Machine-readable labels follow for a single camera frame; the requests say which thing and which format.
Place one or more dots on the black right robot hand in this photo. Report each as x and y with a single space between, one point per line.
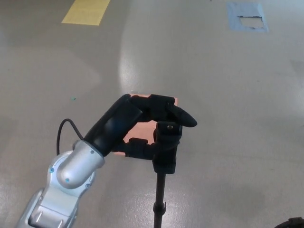
294 223

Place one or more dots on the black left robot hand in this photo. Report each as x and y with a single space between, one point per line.
111 126

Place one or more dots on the black phone stand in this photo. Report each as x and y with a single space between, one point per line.
160 190

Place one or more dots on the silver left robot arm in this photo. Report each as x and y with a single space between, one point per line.
64 180

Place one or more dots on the orange floor tape patch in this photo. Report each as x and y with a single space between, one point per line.
140 129

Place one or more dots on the small teal floor scrap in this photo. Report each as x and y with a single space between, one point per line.
73 98

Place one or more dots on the yellow floor tape patch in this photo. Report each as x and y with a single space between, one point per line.
85 12

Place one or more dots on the blue floor tape patch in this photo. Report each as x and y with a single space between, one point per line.
242 9

